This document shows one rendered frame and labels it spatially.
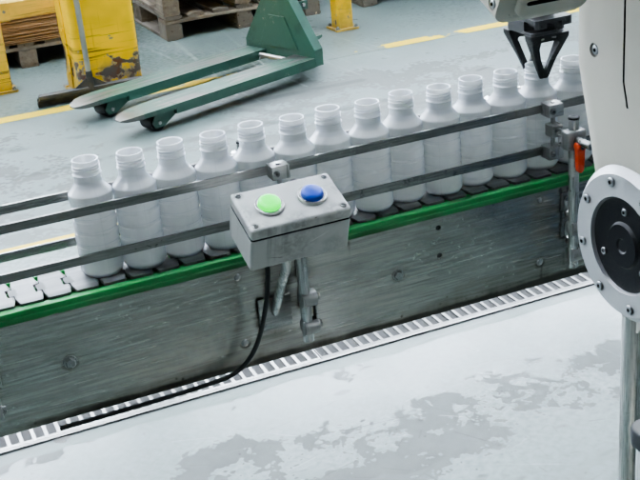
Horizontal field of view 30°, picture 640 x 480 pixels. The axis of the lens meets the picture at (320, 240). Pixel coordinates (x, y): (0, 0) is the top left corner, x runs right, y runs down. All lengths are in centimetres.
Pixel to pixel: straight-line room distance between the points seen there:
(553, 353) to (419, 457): 62
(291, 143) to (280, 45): 459
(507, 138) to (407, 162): 17
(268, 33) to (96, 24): 88
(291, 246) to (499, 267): 45
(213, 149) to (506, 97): 47
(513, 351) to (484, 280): 156
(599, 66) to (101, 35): 520
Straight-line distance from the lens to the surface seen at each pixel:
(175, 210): 166
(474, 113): 181
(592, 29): 115
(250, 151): 168
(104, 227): 164
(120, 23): 625
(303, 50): 616
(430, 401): 321
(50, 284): 168
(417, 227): 178
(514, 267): 190
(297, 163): 168
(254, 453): 306
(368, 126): 173
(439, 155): 180
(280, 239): 153
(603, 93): 116
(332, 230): 155
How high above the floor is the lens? 168
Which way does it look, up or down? 24 degrees down
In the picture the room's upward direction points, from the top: 5 degrees counter-clockwise
